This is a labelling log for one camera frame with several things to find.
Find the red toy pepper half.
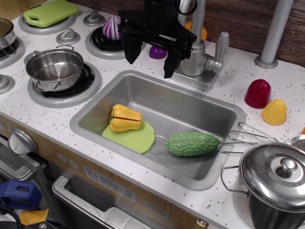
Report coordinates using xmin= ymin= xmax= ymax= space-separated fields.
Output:
xmin=244 ymin=79 xmax=271 ymax=109

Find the grey oven knob front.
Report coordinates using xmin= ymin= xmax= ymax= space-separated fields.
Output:
xmin=7 ymin=128 xmax=38 ymax=155

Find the grey vertical pole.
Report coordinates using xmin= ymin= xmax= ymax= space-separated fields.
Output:
xmin=255 ymin=0 xmax=294 ymax=69

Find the grey stove knob middle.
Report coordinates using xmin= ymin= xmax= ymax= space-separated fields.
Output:
xmin=56 ymin=28 xmax=81 ymax=45

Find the steel pot at left edge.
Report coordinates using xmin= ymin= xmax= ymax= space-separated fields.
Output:
xmin=0 ymin=18 xmax=16 ymax=49

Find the back right stove burner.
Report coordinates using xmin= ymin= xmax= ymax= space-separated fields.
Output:
xmin=85 ymin=25 xmax=148 ymax=61

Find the yellow toy bell pepper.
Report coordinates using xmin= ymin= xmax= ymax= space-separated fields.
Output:
xmin=110 ymin=104 xmax=142 ymax=132

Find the yellow toy corn piece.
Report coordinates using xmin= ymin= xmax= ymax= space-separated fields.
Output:
xmin=261 ymin=99 xmax=287 ymax=125

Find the grey stove knob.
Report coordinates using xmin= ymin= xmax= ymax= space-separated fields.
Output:
xmin=83 ymin=10 xmax=105 ymax=27
xmin=0 ymin=74 xmax=15 ymax=94
xmin=56 ymin=28 xmax=81 ymax=45

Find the orange toy vegetable behind faucet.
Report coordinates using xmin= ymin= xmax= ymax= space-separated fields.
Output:
xmin=185 ymin=21 xmax=208 ymax=41

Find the grey oven door handle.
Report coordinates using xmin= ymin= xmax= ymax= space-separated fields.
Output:
xmin=52 ymin=176 xmax=134 ymax=229

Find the stove burner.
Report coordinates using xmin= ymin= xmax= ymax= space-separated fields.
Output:
xmin=0 ymin=37 xmax=25 ymax=70
xmin=85 ymin=25 xmax=148 ymax=61
xmin=18 ymin=15 xmax=76 ymax=35

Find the grey stove knob upper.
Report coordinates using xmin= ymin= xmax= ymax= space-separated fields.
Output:
xmin=83 ymin=10 xmax=105 ymax=27

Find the steel strainer at right edge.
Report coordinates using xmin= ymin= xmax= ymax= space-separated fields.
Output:
xmin=288 ymin=135 xmax=305 ymax=151

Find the small steel pot on burner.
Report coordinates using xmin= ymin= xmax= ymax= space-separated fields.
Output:
xmin=26 ymin=46 xmax=84 ymax=92

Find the back left stove burner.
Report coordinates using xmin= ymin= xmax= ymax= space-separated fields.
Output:
xmin=18 ymin=15 xmax=76 ymax=35

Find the steel pot with lid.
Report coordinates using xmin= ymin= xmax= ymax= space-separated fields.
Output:
xmin=227 ymin=142 xmax=305 ymax=229

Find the stainless steel sink basin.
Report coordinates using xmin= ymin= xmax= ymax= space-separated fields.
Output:
xmin=70 ymin=70 xmax=246 ymax=190

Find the front stove burner ring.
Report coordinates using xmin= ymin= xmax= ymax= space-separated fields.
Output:
xmin=27 ymin=61 xmax=102 ymax=108

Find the green toy cutting board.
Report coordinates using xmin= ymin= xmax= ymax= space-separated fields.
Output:
xmin=23 ymin=0 xmax=79 ymax=28

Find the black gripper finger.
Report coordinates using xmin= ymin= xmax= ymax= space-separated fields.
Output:
xmin=122 ymin=30 xmax=143 ymax=64
xmin=163 ymin=42 xmax=185 ymax=79

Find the grey stove knob left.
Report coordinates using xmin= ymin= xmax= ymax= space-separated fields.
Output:
xmin=0 ymin=74 xmax=15 ymax=94

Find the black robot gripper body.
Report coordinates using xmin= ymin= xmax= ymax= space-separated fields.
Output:
xmin=118 ymin=0 xmax=197 ymax=59

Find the purple white toy onion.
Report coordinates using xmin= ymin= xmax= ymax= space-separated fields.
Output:
xmin=102 ymin=16 xmax=122 ymax=41

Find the light green toy plate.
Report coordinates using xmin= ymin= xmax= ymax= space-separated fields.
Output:
xmin=102 ymin=121 xmax=155 ymax=154

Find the steel wire handle utensil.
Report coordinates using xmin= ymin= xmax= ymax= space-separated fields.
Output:
xmin=218 ymin=122 xmax=278 ymax=154

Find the grey toy faucet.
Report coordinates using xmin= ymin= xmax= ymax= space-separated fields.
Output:
xmin=172 ymin=0 xmax=230 ymax=92

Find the green toy bitter gourd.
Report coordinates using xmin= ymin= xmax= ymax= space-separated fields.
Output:
xmin=163 ymin=132 xmax=221 ymax=156

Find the purple toy eggplant piece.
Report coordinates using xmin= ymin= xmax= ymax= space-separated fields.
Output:
xmin=149 ymin=46 xmax=168 ymax=60

